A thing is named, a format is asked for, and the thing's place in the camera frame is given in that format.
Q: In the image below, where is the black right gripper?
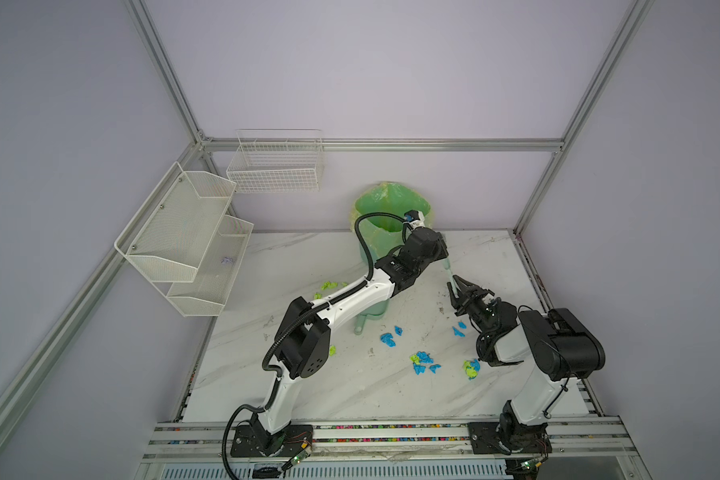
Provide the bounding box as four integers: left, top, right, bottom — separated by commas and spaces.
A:
449, 277, 496, 342

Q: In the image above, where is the green plastic dustpan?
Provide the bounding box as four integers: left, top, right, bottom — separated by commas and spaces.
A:
354, 300, 389, 335

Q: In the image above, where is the green hand brush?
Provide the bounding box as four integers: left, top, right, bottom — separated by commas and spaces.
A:
442, 258, 454, 285

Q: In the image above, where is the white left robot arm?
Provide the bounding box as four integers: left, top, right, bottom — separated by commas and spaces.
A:
230, 214, 448, 457

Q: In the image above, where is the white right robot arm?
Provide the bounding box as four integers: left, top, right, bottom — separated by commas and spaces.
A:
447, 275, 606, 455

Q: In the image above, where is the yellow-green bin liner bag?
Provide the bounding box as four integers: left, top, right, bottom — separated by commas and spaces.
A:
350, 181, 434, 265

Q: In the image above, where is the green blue scrap ball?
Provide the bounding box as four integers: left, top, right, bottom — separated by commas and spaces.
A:
462, 359, 480, 380

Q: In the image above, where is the blue green scrap cluster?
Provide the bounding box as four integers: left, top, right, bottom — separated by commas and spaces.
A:
409, 351, 441, 375

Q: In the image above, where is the white wire wall basket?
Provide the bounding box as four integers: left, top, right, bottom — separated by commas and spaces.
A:
226, 129, 324, 194

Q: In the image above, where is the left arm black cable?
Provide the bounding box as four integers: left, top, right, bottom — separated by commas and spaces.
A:
221, 211, 412, 480

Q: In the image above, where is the white mesh wall shelf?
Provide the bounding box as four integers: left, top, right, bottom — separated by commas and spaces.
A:
114, 163, 253, 317

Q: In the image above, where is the aluminium frame post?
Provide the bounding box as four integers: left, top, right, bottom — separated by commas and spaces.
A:
124, 0, 203, 143

